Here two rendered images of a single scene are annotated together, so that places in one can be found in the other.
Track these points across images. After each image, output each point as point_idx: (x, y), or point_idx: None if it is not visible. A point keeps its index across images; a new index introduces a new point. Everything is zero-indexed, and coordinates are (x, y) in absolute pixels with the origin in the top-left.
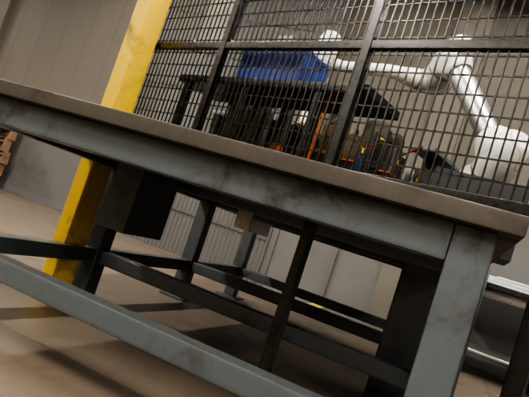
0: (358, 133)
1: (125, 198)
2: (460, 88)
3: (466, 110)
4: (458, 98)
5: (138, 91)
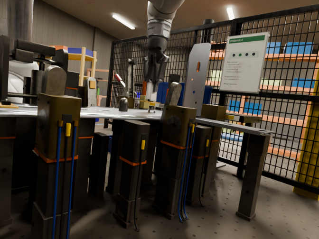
0: (85, 81)
1: None
2: (32, 10)
3: (29, 34)
4: (25, 16)
5: (302, 146)
